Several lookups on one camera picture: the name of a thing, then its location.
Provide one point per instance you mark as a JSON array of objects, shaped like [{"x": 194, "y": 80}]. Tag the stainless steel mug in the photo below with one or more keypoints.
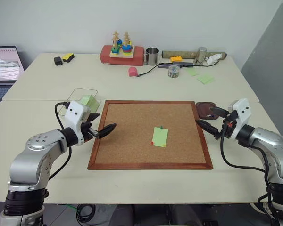
[{"x": 152, "y": 56}]

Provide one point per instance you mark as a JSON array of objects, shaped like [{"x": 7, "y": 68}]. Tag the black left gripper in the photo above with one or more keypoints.
[{"x": 86, "y": 130}]

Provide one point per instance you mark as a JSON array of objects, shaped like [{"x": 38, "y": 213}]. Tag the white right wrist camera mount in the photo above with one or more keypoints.
[{"x": 242, "y": 110}]

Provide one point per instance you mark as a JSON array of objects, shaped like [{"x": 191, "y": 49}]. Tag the shiny metal cylinder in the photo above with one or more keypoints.
[{"x": 200, "y": 56}]

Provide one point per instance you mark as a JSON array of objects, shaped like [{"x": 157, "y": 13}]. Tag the red rectangular box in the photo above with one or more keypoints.
[{"x": 139, "y": 56}]

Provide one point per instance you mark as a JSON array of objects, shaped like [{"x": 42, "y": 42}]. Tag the clear plastic box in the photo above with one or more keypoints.
[{"x": 72, "y": 94}]

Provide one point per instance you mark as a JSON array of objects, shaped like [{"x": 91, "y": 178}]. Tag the white crumpled cloth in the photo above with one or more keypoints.
[{"x": 213, "y": 59}]

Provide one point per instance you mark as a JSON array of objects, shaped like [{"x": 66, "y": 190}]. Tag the white and purple object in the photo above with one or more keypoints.
[{"x": 211, "y": 115}]

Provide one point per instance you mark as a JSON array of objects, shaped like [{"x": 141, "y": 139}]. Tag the green paper note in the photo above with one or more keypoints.
[{"x": 160, "y": 137}]

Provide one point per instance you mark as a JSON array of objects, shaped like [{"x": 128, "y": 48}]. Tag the yellow black sponge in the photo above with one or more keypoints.
[{"x": 68, "y": 57}]

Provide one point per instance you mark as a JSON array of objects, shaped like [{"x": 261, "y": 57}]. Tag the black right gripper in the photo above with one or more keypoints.
[{"x": 228, "y": 128}]

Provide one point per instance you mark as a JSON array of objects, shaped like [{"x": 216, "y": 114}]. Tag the small glass jar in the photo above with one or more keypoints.
[{"x": 173, "y": 71}]

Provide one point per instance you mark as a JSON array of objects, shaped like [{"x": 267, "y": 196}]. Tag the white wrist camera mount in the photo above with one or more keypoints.
[
  {"x": 74, "y": 113},
  {"x": 242, "y": 110}
]

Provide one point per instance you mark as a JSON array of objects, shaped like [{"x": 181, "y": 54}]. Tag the open laptop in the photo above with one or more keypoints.
[{"x": 3, "y": 68}]

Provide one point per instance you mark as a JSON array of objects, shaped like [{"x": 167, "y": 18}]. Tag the pink rounded block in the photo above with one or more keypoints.
[{"x": 132, "y": 71}]

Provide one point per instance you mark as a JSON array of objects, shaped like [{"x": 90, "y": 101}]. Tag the dark usb hub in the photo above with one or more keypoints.
[{"x": 184, "y": 64}]

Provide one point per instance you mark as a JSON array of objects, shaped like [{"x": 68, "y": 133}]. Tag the wood-framed cork board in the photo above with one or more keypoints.
[{"x": 141, "y": 122}]

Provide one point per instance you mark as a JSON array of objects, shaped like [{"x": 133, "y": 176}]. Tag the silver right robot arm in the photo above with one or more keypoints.
[{"x": 271, "y": 146}]

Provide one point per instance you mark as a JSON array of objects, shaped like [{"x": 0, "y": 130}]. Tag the dark red round dish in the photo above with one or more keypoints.
[{"x": 204, "y": 109}]

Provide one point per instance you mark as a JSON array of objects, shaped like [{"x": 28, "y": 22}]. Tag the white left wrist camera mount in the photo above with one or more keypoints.
[{"x": 74, "y": 113}]

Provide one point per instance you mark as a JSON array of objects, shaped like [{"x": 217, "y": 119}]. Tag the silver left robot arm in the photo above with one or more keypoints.
[{"x": 35, "y": 153}]

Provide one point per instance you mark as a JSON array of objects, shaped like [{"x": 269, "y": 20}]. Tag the large green sticky note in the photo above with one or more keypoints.
[{"x": 206, "y": 79}]

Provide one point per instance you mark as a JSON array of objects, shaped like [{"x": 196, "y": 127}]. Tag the light green cube block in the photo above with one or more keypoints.
[{"x": 90, "y": 102}]

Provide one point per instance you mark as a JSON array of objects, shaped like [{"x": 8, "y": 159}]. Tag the yellow toy brick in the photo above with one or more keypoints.
[{"x": 177, "y": 59}]

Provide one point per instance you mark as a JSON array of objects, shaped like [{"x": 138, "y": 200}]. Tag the black power adapter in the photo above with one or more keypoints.
[{"x": 58, "y": 61}]

